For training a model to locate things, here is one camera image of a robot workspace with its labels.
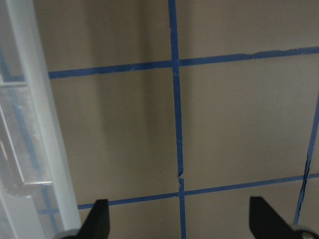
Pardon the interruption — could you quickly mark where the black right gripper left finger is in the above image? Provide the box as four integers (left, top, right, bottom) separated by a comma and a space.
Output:
56, 199, 110, 239

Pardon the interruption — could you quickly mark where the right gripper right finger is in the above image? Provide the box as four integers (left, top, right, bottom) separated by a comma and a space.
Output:
249, 196, 319, 239

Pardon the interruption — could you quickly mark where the clear plastic box lid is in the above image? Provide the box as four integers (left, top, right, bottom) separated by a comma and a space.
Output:
0, 0, 81, 239

